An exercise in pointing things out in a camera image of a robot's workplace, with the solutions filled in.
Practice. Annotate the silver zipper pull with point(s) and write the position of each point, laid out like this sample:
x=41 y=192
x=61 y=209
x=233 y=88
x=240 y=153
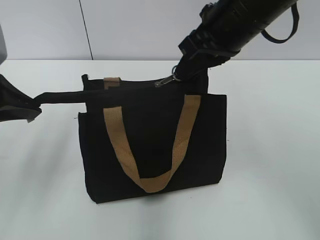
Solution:
x=164 y=81

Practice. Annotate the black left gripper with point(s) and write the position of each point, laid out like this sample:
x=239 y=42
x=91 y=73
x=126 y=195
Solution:
x=15 y=105

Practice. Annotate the tan front bag handle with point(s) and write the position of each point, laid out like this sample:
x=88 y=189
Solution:
x=114 y=123

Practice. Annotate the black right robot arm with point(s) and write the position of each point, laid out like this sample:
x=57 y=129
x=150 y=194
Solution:
x=249 y=17

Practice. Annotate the black canvas tote bag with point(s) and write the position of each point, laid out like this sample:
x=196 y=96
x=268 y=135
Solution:
x=151 y=116

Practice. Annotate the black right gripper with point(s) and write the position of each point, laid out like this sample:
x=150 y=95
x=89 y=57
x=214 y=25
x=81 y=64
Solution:
x=204 y=48

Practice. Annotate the tan bag handle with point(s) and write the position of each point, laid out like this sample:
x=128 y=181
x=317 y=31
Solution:
x=114 y=123
x=110 y=82

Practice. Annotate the tan rear bag handle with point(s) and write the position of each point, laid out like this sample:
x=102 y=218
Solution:
x=110 y=82

